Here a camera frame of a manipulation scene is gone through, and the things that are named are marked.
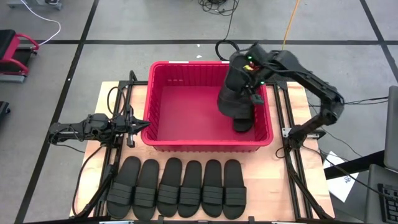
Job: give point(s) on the black metal beam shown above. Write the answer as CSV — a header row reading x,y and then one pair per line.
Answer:
x,y
354,165

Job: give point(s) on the grey metal stand base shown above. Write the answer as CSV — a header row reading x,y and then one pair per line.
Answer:
x,y
31,3

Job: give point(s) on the white paper sheet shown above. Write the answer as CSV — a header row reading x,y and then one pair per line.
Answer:
x,y
340,186

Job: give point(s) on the grey desk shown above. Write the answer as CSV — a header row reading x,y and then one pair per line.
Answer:
x,y
373,199

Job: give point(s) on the black furniture piece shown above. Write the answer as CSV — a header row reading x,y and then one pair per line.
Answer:
x,y
3,110

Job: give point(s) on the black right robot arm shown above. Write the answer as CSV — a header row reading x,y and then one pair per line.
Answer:
x,y
311,81

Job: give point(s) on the red and black cart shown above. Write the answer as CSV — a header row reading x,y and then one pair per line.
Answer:
x,y
9,51

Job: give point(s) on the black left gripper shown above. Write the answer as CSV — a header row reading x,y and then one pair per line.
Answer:
x,y
121,127

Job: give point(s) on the red plastic bin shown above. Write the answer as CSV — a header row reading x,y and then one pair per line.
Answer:
x,y
186,112

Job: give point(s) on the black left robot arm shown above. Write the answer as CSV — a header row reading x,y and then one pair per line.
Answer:
x,y
81,129

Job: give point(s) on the black keyboard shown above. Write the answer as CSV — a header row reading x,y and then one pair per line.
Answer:
x,y
390,205

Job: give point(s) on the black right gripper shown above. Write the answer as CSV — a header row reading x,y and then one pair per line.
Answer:
x,y
261,71

